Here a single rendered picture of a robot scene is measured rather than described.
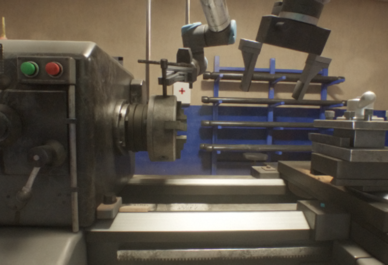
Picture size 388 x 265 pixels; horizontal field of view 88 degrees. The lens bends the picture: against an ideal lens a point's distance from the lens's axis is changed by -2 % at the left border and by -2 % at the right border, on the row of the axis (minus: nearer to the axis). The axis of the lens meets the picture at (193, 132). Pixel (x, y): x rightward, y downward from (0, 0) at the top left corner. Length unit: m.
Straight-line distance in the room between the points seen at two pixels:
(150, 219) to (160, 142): 0.23
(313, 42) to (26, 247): 0.78
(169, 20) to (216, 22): 3.33
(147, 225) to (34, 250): 0.26
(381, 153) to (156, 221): 0.60
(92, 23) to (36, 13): 0.98
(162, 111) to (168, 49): 3.32
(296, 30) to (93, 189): 0.60
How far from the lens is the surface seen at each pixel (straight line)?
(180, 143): 0.81
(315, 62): 0.53
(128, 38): 4.14
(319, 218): 0.71
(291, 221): 0.72
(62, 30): 4.59
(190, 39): 0.95
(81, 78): 0.59
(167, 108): 0.69
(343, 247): 0.74
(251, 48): 0.46
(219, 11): 0.83
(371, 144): 0.71
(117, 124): 0.72
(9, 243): 0.70
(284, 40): 0.47
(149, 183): 0.97
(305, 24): 0.49
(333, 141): 0.68
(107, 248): 0.71
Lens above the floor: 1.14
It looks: 4 degrees down
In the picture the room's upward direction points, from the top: 1 degrees clockwise
